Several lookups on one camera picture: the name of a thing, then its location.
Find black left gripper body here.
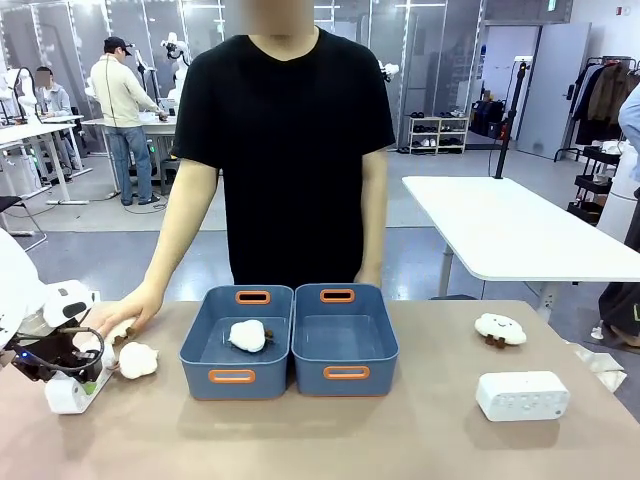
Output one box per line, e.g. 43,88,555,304
10,333,105,385

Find white digital clock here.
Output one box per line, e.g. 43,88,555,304
474,370,572,423
43,349,115,416

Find white cloud plush toy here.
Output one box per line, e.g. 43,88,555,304
107,341,160,380
228,319,277,354
105,319,139,347

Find person left forearm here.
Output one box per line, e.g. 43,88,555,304
353,147,391,275

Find person right forearm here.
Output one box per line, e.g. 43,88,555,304
142,158,222,301

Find person right hand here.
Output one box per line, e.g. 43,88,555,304
92,283,166,340

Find person left hand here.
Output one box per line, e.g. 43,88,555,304
352,267,384,289

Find white background desk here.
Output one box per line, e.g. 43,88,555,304
0,114,94,206

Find grey background workbench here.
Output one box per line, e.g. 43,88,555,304
80,110,181,197

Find man in black cap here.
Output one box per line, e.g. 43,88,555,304
89,36,171,207

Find seated person grey hoodie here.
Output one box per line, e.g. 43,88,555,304
33,66,81,171

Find person black t-shirt torso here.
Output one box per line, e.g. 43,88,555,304
170,24,397,289

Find smiling white cloud plush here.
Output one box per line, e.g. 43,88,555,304
473,312,528,349

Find white shoe rack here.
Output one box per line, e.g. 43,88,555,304
407,114,471,155

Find white side table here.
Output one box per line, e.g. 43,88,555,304
401,174,640,321

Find crumpled clear plastic bag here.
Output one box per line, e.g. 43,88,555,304
567,340,629,397

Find black utility cart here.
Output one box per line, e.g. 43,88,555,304
567,142,624,226

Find bystander in blue shirt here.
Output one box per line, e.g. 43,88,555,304
597,82,640,349

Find black clothes rack with coats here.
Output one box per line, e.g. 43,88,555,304
553,55,640,164

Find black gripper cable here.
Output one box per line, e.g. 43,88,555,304
58,326,107,374

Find blue basket orange handles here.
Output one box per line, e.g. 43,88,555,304
290,283,401,398
178,284,295,401

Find black camera stand pole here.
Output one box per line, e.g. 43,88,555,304
492,55,532,180

